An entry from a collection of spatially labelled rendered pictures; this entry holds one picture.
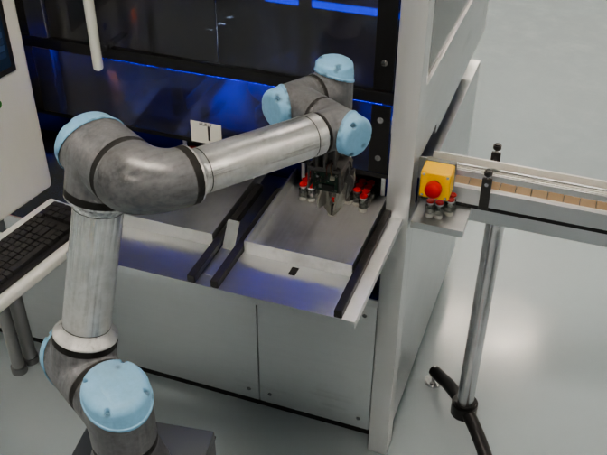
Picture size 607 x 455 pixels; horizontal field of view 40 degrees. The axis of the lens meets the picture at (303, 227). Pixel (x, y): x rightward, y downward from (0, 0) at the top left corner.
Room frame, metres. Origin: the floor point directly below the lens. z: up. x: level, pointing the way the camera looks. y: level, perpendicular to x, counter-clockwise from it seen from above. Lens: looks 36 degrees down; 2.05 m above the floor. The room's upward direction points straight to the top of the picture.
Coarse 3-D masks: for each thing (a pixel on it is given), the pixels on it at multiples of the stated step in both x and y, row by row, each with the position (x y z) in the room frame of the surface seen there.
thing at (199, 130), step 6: (192, 120) 1.86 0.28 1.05; (192, 126) 1.86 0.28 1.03; (198, 126) 1.85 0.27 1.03; (204, 126) 1.85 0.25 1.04; (210, 126) 1.84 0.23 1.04; (216, 126) 1.84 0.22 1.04; (192, 132) 1.86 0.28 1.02; (198, 132) 1.85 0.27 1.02; (204, 132) 1.85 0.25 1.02; (210, 132) 1.84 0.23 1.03; (216, 132) 1.84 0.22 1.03; (192, 138) 1.86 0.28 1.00; (198, 138) 1.85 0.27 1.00; (204, 138) 1.85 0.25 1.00; (210, 138) 1.84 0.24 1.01; (216, 138) 1.84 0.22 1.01
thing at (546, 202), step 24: (480, 168) 1.83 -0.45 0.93; (504, 168) 1.79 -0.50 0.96; (528, 168) 1.77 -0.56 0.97; (456, 192) 1.74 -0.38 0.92; (480, 192) 1.72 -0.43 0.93; (504, 192) 1.71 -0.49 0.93; (528, 192) 1.72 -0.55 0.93; (552, 192) 1.72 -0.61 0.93; (576, 192) 1.67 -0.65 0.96; (600, 192) 1.72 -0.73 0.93; (480, 216) 1.72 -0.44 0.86; (504, 216) 1.70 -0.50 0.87; (528, 216) 1.68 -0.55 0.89; (552, 216) 1.66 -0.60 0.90; (576, 216) 1.64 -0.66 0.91; (600, 216) 1.62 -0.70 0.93; (576, 240) 1.64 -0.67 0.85; (600, 240) 1.62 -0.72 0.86
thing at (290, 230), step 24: (288, 192) 1.79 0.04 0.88; (264, 216) 1.64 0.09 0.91; (288, 216) 1.68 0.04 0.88; (312, 216) 1.68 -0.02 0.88; (336, 216) 1.68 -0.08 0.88; (360, 216) 1.68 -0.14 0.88; (264, 240) 1.58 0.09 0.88; (288, 240) 1.58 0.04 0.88; (312, 240) 1.58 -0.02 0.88; (336, 240) 1.58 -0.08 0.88; (360, 240) 1.58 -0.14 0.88; (312, 264) 1.48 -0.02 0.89; (336, 264) 1.46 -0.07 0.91
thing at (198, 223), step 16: (224, 192) 1.78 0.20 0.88; (240, 192) 1.78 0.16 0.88; (192, 208) 1.71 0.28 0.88; (208, 208) 1.71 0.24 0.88; (224, 208) 1.71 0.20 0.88; (128, 224) 1.63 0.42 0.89; (144, 224) 1.62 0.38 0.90; (160, 224) 1.60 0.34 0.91; (176, 224) 1.64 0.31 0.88; (192, 224) 1.64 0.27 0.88; (208, 224) 1.64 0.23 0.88; (224, 224) 1.62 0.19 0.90; (192, 240) 1.58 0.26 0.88; (208, 240) 1.56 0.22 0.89
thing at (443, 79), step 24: (24, 0) 2.01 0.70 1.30; (480, 0) 2.42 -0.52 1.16; (456, 24) 2.10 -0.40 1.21; (480, 24) 2.49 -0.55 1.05; (48, 48) 1.99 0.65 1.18; (72, 48) 1.97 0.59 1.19; (120, 48) 1.93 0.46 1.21; (456, 48) 2.09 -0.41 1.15; (192, 72) 1.86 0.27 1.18; (216, 72) 1.83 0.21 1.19; (240, 72) 1.81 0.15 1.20; (264, 72) 1.80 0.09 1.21; (432, 72) 1.80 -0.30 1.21; (456, 72) 2.14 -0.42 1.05; (360, 96) 1.71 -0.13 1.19; (384, 96) 1.70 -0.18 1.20; (432, 96) 1.81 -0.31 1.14; (432, 120) 1.85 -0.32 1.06
